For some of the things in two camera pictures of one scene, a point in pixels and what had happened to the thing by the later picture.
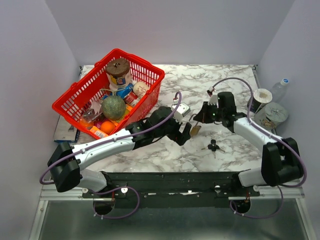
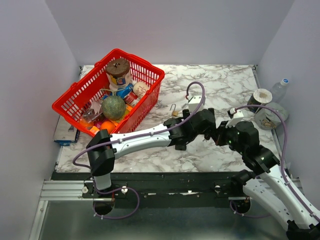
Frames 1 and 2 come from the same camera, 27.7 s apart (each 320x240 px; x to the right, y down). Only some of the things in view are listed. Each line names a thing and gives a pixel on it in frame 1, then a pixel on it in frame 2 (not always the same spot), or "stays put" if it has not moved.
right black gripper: x=202 y=116 -> x=221 y=129
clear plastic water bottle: x=279 y=91 stays put
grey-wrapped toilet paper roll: x=271 y=115 stays put
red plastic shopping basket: x=119 y=91 stays put
